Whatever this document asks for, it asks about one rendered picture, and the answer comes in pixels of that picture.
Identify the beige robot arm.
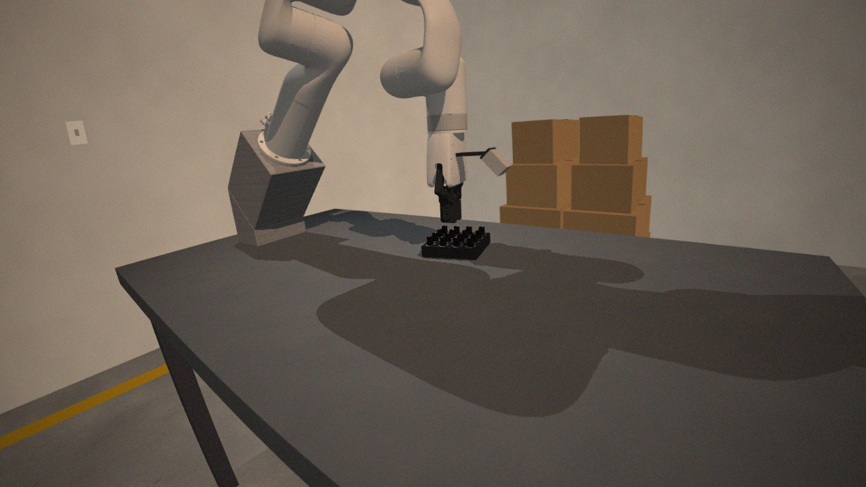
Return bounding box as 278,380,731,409
257,0,512,176

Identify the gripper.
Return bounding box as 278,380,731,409
427,130,468,223

